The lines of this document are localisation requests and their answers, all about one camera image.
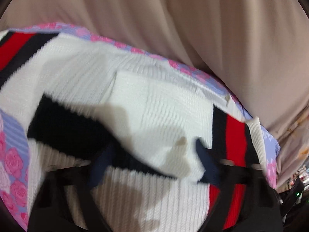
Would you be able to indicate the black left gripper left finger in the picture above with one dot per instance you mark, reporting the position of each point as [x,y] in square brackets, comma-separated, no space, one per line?
[50,173]

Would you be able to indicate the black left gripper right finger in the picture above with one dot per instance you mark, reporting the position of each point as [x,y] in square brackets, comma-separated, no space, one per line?
[260,210]

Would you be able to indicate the white knit sweater striped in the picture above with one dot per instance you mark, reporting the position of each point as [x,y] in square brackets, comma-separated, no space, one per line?
[135,115]

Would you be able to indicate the pink floral bedsheet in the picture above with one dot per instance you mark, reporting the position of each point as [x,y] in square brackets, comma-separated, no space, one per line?
[14,169]

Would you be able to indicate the floral beige cloth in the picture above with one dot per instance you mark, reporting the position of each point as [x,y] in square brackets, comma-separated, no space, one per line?
[294,148]

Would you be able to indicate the beige curtain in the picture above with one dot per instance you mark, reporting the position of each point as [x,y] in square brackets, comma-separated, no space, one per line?
[258,48]

